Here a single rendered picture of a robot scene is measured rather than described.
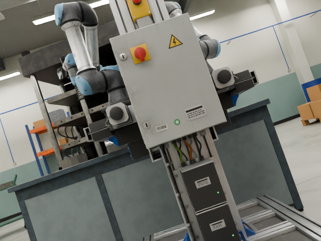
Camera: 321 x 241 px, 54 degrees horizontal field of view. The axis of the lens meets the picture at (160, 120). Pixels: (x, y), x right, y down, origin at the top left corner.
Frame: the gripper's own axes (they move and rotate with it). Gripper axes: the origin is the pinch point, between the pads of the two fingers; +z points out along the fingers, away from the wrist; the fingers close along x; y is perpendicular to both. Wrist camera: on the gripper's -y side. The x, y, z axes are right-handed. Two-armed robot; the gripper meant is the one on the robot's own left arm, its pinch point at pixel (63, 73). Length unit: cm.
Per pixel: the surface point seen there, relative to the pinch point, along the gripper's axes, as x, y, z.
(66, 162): -4, 62, 34
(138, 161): 39, 74, -11
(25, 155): 1, -10, 727
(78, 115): 25, 16, 92
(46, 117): -4, 11, 103
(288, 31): 730, -203, 387
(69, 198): -8, 89, 21
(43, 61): 1, -43, 90
